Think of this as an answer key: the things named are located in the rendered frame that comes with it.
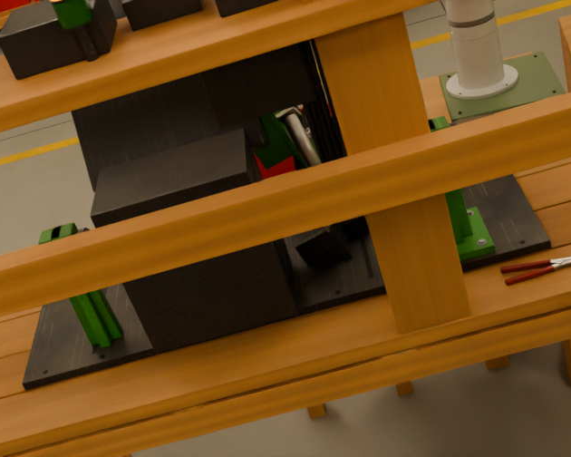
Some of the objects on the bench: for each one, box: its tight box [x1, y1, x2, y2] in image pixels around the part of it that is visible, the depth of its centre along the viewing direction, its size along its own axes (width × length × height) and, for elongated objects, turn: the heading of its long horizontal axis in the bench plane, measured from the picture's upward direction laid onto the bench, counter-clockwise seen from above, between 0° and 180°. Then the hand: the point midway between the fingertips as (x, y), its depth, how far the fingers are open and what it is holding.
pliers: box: [500, 254, 571, 286], centre depth 177 cm, size 16×5×1 cm, turn 114°
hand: (304, 119), depth 229 cm, fingers closed
